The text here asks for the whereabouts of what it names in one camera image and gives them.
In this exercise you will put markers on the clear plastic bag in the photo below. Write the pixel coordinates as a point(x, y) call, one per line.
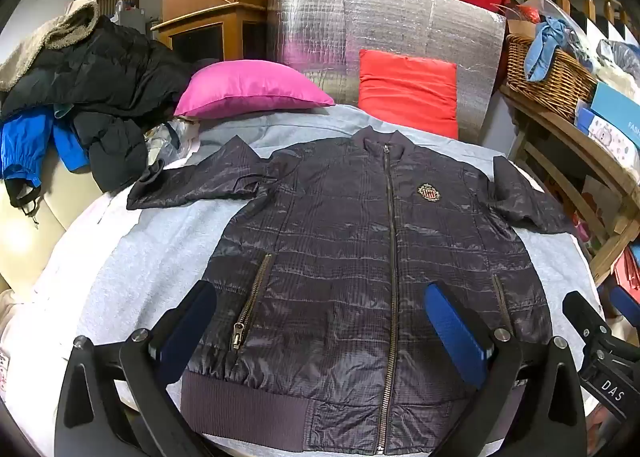
point(172, 137)

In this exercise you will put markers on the pink pillow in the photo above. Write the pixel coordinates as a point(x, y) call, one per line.
point(250, 87)

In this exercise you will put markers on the wooden rack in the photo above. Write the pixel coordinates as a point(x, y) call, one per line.
point(575, 147)

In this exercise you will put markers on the dark quilted zip jacket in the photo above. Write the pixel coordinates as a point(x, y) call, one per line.
point(350, 257)

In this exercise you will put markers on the black puffer coat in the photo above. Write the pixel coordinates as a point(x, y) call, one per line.
point(100, 82)

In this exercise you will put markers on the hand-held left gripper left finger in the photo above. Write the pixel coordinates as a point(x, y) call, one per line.
point(187, 332)

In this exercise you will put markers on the grey blanket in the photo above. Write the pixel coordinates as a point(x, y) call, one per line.
point(150, 257)

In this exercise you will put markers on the red pillow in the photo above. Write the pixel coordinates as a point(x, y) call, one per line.
point(407, 92)

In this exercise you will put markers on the blue cardboard box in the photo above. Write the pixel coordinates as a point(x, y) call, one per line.
point(617, 109)

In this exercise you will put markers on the light blue cloth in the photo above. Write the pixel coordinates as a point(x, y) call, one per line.
point(547, 44)

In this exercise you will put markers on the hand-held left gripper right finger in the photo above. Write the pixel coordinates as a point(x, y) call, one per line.
point(452, 332)

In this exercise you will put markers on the blue jacket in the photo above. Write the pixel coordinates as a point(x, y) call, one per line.
point(22, 147)

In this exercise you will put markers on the white bed sheet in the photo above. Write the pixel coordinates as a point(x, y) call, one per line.
point(20, 347)

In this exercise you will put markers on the white patterned box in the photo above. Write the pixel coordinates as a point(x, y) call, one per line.
point(605, 137)

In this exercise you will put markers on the wicker basket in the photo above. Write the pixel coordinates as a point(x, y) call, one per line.
point(560, 82)

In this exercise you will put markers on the silver foil insulation mat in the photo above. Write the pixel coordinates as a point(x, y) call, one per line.
point(325, 27)

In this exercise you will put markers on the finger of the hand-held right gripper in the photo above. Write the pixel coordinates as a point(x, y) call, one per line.
point(627, 299)
point(587, 314)

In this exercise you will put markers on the beige fleece garment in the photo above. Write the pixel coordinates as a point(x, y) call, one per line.
point(55, 34)

